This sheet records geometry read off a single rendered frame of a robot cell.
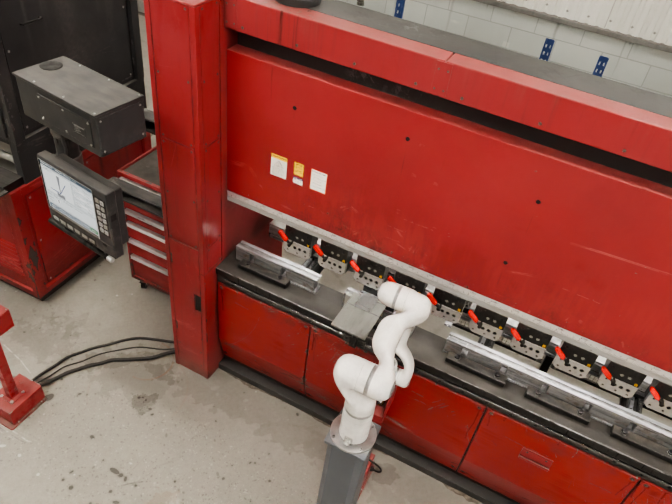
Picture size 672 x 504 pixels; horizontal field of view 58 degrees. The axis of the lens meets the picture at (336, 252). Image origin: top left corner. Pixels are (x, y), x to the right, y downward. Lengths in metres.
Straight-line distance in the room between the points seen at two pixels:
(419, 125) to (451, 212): 0.40
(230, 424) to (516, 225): 2.09
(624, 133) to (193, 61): 1.64
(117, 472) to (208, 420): 0.56
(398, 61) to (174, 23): 0.90
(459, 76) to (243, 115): 1.04
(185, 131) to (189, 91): 0.21
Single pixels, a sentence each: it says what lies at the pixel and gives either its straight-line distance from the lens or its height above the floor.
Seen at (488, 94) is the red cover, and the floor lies 2.23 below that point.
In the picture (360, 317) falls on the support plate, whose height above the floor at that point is 1.00.
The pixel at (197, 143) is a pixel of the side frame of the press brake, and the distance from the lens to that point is 2.83.
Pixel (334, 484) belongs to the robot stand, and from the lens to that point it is 2.81.
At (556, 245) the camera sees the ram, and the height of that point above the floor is 1.71.
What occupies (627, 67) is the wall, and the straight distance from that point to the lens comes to 6.72.
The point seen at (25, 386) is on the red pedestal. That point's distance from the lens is 3.99.
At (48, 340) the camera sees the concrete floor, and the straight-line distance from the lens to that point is 4.35.
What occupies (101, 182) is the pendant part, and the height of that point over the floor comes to 1.57.
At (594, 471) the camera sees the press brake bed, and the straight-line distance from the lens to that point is 3.26.
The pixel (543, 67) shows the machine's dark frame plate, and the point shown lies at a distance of 2.47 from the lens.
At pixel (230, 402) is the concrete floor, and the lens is 3.87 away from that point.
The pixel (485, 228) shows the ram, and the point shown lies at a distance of 2.60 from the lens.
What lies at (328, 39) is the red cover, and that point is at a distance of 2.50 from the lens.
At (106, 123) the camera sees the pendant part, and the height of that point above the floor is 1.89.
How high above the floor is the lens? 3.16
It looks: 40 degrees down
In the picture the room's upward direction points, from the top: 9 degrees clockwise
